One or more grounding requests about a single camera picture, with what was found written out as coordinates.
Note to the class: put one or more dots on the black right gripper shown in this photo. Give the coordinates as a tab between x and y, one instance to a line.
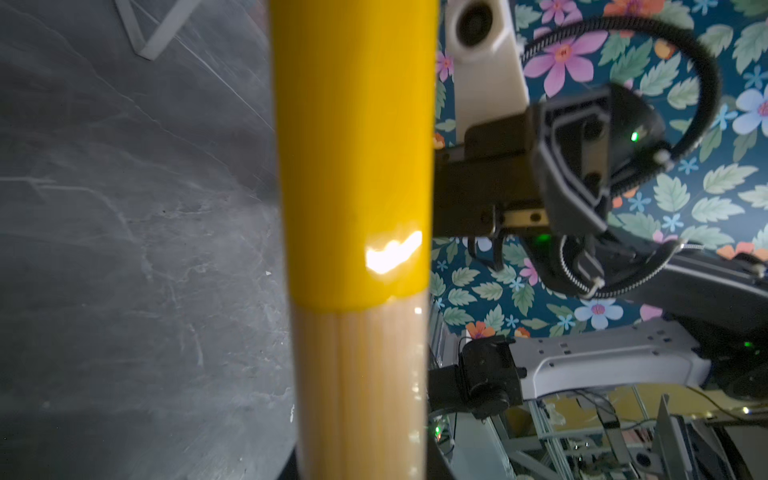
553	169

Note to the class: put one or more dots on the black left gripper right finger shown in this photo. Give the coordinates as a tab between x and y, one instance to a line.
437	467

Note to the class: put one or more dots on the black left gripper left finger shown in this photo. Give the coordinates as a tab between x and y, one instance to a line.
289	471

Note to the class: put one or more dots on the yellow pasta bag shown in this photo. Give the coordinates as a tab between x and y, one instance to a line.
354	94

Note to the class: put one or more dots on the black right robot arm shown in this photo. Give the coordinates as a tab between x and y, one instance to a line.
715	324

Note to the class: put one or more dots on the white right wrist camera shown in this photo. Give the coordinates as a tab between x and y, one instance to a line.
489	83

